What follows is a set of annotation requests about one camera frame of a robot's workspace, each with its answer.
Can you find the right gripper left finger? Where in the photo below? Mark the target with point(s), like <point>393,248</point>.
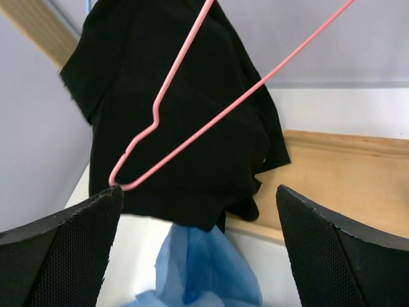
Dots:
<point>60,259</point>

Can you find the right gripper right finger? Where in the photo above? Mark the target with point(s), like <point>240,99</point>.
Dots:
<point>338,261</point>

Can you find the light blue shirt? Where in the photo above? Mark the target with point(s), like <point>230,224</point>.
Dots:
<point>197,268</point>

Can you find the black shirt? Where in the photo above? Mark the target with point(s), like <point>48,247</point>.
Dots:
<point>124,54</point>

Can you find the blue wire hanger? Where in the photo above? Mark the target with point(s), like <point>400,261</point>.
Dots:
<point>88,6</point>

